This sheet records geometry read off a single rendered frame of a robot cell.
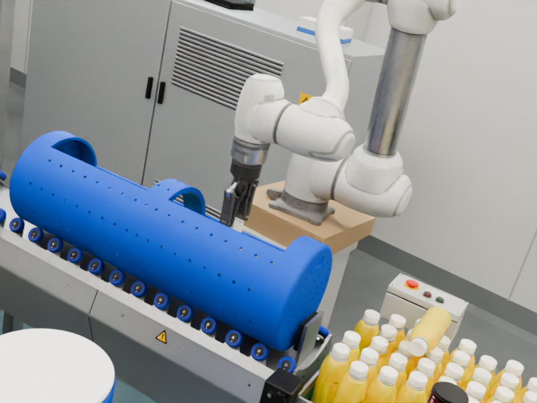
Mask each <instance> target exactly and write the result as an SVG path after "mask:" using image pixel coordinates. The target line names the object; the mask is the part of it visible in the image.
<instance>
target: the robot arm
mask: <svg viewBox="0 0 537 403"><path fill-rule="evenodd" d="M461 1H462V0H325V1H324V4H323V6H322V7H321V9H320V12H319V14H318V16H317V19H316V26H315V37H316V44H317V49H318V52H319V55H320V60H321V64H322V67H323V71H324V76H325V80H326V85H327V87H326V91H325V92H324V94H323V95H322V96H321V97H313V98H310V99H309V100H308V101H306V102H303V103H301V104H300V105H299V106H298V105H295V104H292V103H291V102H288V101H287V100H285V99H284V88H283V86H282V83H281V81H280V79H279V78H275V77H273V76H270V75H267V74H254V75H253V76H251V77H249V78H248V79H247V80H246V82H245V84H244V87H243V89H242V91H241V95H240V97H239V100H238V103H237V109H236V113H235V120H234V125H235V133H234V136H233V144H232V149H231V153H230V155H231V157H232V158H233V159H232V163H231V166H230V173H231V174H232V175H233V180H232V183H231V187H230V188H229V189H228V188H225V189H224V201H223V205H222V210H221V218H220V223H221V224H223V225H226V226H228V227H229V228H231V229H234V230H236V231H238V232H241V231H242V228H243V224H244V221H247V220H248V218H247V217H246V216H249V214H250V210H251V207H252V203H253V199H254V195H255V192H256V188H257V185H258V183H259V181H258V180H256V179H258V178H259V177H260V174H261V168H262V165H263V164H265V163H266V160H267V156H268V152H269V147H270V143H273V144H277V145H279V146H282V147H284V148H285V149H287V150H289V151H291V152H293V154H292V157H291V160H290V163H289V165H288V171H287V174H286V179H285V184H284V188H283V189H282V190H279V189H275V188H271V187H269V188H268V190H267V193H266V194H267V195H268V196H270V197H271V198H273V199H275V201H271V202H270V203H269V204H268V207H269V208H271V209H276V210H279V211H281V212H283V213H287V214H289V215H292V216H293V217H298V218H299V219H302V220H304V221H307V222H309V223H311V224H313V225H318V226H319V225H321V222H322V221H323V220H324V219H326V218H327V217H328V216H329V215H332V214H334V213H335V209H334V208H332V207H331V206H328V202H329V200H333V201H335V202H339V203H340V204H341V205H344V206H346V207H348V208H350V209H354V210H355V211H358V212H360V213H364V214H367V215H370V216H373V217H395V216H399V215H401V214H402V213H403V211H404V210H405V208H406V206H407V205H408V203H409V201H410V198H411V196H412V184H411V181H410V179H409V178H408V176H406V175H404V174H403V172H404V171H403V160H402V157H401V156H400V154H399V152H398V151H397V148H398V145H399V141H400V136H401V133H402V129H403V126H404V120H405V118H406V114H407V111H408V105H409V102H410V99H411V96H412V90H413V86H414V85H415V82H416V76H417V73H418V69H419V66H420V61H421V58H422V54H423V51H424V46H425V42H426V39H427V34H430V33H431V32H432V31H433V30H434V29H435V27H436V24H437V23H438V21H444V20H447V19H449V18H450V17H452V16H453V15H454V14H455V13H456V11H457V10H458V9H459V6H460V3H461ZM365 2H377V3H382V4H385V5H387V10H388V21H389V24H390V26H391V29H390V32H389V36H388V42H387V46H386V50H385V53H384V60H383V63H382V67H381V71H380V77H379V81H378V84H377V87H376V94H375V97H374V102H373V105H372V112H371V115H370V118H369V123H368V128H367V133H366V136H365V139H364V144H362V145H360V146H358V147H357V148H356V149H355V150H354V152H353V154H352V155H351V154H350V152H351V151H352V148H353V146H354V143H355V134H354V132H353V130H352V128H351V126H350V125H349V124H348V123H347V122H346V121H345V116H344V113H343V111H344V108H345V105H346V102H347V100H348V92H349V82H348V73H347V69H346V65H345V61H344V55H343V51H342V47H341V44H340V35H339V30H340V26H341V24H342V23H343V22H344V21H345V20H346V19H347V18H348V17H349V16H350V15H351V14H353V13H354V12H355V11H356V10H358V9H359V8H360V7H361V6H362V5H363V4H364V3H365Z"/></svg>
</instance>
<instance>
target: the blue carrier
mask: <svg viewBox="0 0 537 403"><path fill-rule="evenodd" d="M123 194H124V195H123ZM180 195H182V196H183V200H184V204H181V203H180V202H178V201H174V199H175V198H176V197H178V196H180ZM10 203H11V205H12V207H13V209H14V212H15V213H16V214H17V215H18V216H19V217H20V218H21V219H23V220H25V221H27V222H29V223H30V224H32V225H35V226H37V227H38V228H40V229H43V230H45V231H46V232H48V233H51V234H53V235H54V236H55V237H59V238H61V239H62V240H63V241H66V242H68V243H70V244H71V245H74V246H76V247H78V248H79V249H81V250H83V251H85V252H87V253H89V254H91V255H93V256H95V257H97V258H99V259H101V260H103V261H105V262H107V263H109V264H110V265H112V266H114V267H116V268H118V269H121V270H122V271H124V272H126V273H128V274H130V275H132V276H134V277H136V278H137V279H139V280H141V281H144V282H145V283H147V284H149V285H151V286H153V287H155V288H157V289H159V290H161V291H163V292H165V293H167V294H168V295H170V296H172V297H175V298H176V299H178V300H180V301H183V302H184V303H186V304H188V305H191V306H192V307H193V308H195V309H198V310H200V311H201V312H203V313H206V314H208V315H209V316H211V317H214V318H216V319H217V320H219V321H221V322H223V323H225V324H226V325H229V326H231V327H233V328H234V329H237V330H239V331H241V332H242V333H245V334H247V335H249V336H250V337H252V338H254V339H256V340H258V341H260V342H262V343H264V344H266V345H268V346H270V347H272V348H274V349H275V350H277V351H281V352H282V351H285V350H288V349H290V348H291V347H292V346H293V345H294V344H295V340H296V335H297V333H298V329H299V327H300V324H301V323H302V322H303V321H304V320H305V319H306V318H308V317H309V316H310V315H311V314H312V313H313V312H314V311H315V312H316V311H317V309H318V307H319V305H320V303H321V300H322V298H323V296H324V292H325V290H326V288H327V285H328V280H329V277H330V273H331V270H332V251H331V249H330V247H329V246H328V245H325V244H324V243H322V242H319V241H317V240H314V239H312V238H310V237H307V236H301V237H299V238H297V239H296V240H295V241H293V242H292V243H291V244H290V245H289V246H288V248H287V249H282V248H280V247H278V246H276V245H273V244H271V243H269V242H267V241H264V240H262V239H260V238H258V237H255V236H253V235H251V234H249V233H246V232H245V231H241V232H238V231H236V230H234V229H231V228H229V227H228V226H226V225H223V224H221V223H220V221H219V220H217V219H216V218H214V217H210V216H209V215H207V214H205V199H204V197H203V195H202V193H201V191H200V190H198V189H197V188H194V187H192V186H189V185H187V184H185V183H184V182H180V181H178V180H176V179H165V180H163V181H161V182H158V183H157V184H156V185H155V186H153V187H152V188H151V189H148V188H146V187H144V186H141V185H139V184H137V183H135V182H132V181H130V180H128V179H126V178H124V177H122V176H119V175H117V174H115V173H112V172H110V171H108V170H105V169H103V168H101V167H100V166H97V159H96V155H95V153H94V150H93V148H92V146H91V145H90V144H89V143H88V142H87V141H86V140H84V139H82V138H79V137H77V136H74V135H72V134H69V133H67V132H64V131H53V132H49V133H47V134H43V135H42V136H41V137H39V138H37V139H36V140H34V141H33V142H32V143H31V144H30V145H29V146H28V147H27V148H26V149H25V150H24V152H23V153H22V155H21V156H20V158H19V159H18V161H17V163H16V165H15V167H14V170H13V173H12V176H11V179H10ZM156 210H157V211H156ZM183 222H184V223H183ZM226 242H227V243H226ZM162 246H163V248H162ZM240 249H242V250H240ZM256 256H257V257H256ZM190 260H191V261H190ZM271 263H272V264H271ZM219 274H220V276H219ZM234 281H235V283H234ZM249 288H250V289H251V290H249Z"/></svg>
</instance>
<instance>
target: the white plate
mask: <svg viewBox="0 0 537 403"><path fill-rule="evenodd" d="M113 381H114V368H113V364H112V361H111V360H110V358H109V356H108V355H107V354H106V353H105V351H104V350H103V349H101V348H100V347H99V346H98V345H96V344H95V343H93V342H92V341H90V340H88V339H86V338H84V337H82V336H79V335H77V334H74V333H69V332H66V331H62V330H56V329H24V330H19V331H14V332H11V333H6V334H3V335H1V336H0V403H102V402H103V401H104V400H105V399H106V397H107V396H108V395H109V392H110V391H111V389H112V387H113Z"/></svg>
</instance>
